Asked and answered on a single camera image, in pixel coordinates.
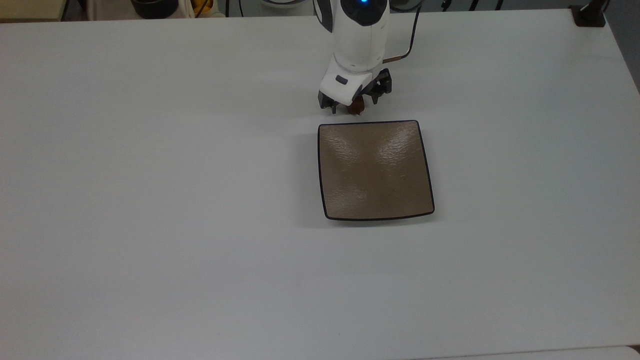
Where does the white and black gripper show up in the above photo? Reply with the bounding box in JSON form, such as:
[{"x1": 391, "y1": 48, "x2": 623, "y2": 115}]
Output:
[{"x1": 318, "y1": 67, "x2": 393, "y2": 115}]

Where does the square brown ceramic plate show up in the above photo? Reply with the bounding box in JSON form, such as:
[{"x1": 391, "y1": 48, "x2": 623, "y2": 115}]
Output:
[{"x1": 317, "y1": 119, "x2": 436, "y2": 222}]

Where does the dark round bowl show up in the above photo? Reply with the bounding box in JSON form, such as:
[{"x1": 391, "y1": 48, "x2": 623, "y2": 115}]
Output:
[{"x1": 130, "y1": 0, "x2": 180, "y2": 20}]

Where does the beige box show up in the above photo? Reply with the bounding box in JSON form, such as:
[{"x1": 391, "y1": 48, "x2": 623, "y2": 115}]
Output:
[{"x1": 0, "y1": 0, "x2": 67, "y2": 23}]

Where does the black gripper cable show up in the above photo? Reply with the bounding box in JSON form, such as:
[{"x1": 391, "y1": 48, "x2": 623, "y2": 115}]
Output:
[{"x1": 382, "y1": 9, "x2": 421, "y2": 64}]

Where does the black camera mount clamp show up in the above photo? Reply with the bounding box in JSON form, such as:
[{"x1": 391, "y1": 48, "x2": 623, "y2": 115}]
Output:
[{"x1": 569, "y1": 0, "x2": 610, "y2": 28}]

